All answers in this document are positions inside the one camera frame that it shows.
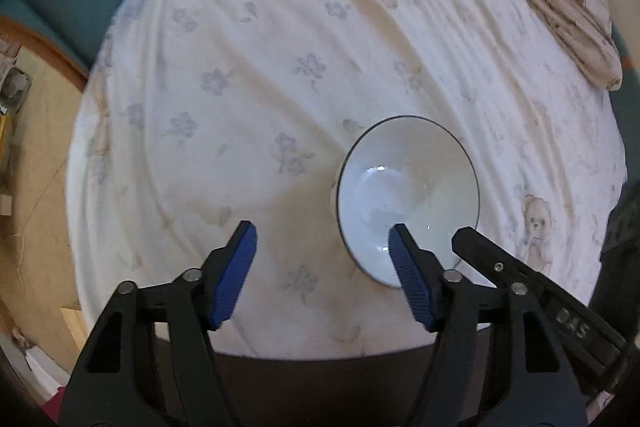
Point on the curved wooden frame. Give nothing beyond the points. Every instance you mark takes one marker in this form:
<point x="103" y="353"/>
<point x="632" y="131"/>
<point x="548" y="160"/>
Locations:
<point x="50" y="49"/>

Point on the dark cloth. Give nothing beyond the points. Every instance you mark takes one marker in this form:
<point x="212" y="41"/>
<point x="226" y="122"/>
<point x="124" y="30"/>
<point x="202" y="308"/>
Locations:
<point x="622" y="232"/>

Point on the black table mat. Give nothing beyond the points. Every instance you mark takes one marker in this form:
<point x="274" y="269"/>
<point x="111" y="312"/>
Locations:
<point x="310" y="387"/>

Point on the white floral bed sheet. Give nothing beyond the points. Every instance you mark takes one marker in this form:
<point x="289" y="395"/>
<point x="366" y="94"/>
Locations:
<point x="250" y="57"/>

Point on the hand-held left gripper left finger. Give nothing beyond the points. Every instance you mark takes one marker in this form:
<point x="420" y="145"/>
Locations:
<point x="234" y="279"/>

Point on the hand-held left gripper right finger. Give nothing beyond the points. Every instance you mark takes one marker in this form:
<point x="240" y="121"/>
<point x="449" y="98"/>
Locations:
<point x="411" y="279"/>

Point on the white printed bowl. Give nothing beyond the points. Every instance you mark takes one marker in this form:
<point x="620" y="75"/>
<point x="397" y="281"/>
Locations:
<point x="400" y="187"/>

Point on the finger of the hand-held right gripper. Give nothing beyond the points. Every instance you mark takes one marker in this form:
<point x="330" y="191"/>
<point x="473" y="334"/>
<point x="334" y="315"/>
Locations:
<point x="482" y="252"/>

